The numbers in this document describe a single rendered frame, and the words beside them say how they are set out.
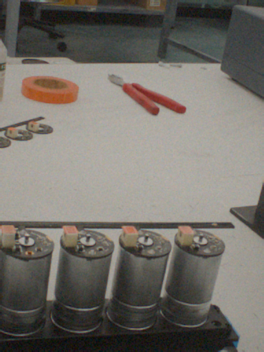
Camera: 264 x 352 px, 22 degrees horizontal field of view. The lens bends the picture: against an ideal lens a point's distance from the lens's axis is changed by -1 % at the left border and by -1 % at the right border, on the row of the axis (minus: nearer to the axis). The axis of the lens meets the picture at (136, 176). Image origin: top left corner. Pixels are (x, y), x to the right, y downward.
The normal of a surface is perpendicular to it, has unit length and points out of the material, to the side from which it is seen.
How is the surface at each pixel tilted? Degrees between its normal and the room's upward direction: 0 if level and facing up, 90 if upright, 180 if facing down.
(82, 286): 90
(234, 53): 90
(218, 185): 0
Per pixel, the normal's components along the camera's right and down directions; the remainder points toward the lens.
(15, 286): -0.18, 0.36
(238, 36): -0.91, 0.01
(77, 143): 0.16, -0.91
